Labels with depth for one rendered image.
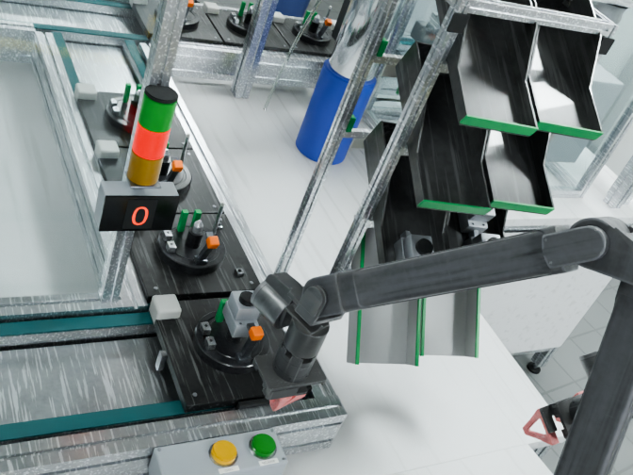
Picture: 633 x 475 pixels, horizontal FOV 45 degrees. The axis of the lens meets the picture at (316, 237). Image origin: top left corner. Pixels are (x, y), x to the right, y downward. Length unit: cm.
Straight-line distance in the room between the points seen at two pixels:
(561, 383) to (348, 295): 242
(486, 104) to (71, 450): 82
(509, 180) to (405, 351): 38
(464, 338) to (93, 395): 73
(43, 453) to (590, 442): 76
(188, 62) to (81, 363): 125
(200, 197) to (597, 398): 106
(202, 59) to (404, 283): 154
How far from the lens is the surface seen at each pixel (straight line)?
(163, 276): 150
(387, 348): 147
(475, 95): 122
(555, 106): 133
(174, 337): 139
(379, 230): 134
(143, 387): 137
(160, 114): 114
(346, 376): 160
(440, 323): 155
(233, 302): 133
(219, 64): 244
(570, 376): 346
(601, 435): 95
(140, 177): 120
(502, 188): 137
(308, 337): 109
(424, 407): 163
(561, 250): 89
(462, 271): 97
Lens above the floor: 196
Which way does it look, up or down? 35 degrees down
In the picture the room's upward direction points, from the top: 23 degrees clockwise
